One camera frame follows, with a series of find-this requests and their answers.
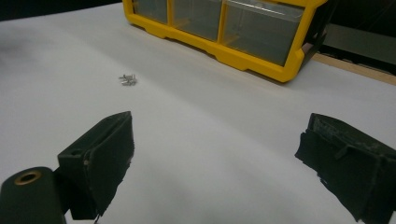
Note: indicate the grid of clear plastic drawers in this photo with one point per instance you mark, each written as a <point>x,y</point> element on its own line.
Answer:
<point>258,34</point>

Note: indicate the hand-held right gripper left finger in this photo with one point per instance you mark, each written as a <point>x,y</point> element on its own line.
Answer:
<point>102,158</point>

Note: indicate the yellow parts organizer box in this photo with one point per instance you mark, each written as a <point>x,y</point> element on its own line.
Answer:
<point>233,58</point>

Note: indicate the small silver screw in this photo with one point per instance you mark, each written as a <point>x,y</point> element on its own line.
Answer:
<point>134,82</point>
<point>132,76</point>
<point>122,77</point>
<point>126,83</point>

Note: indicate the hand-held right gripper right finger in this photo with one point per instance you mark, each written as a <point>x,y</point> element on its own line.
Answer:
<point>351,168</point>

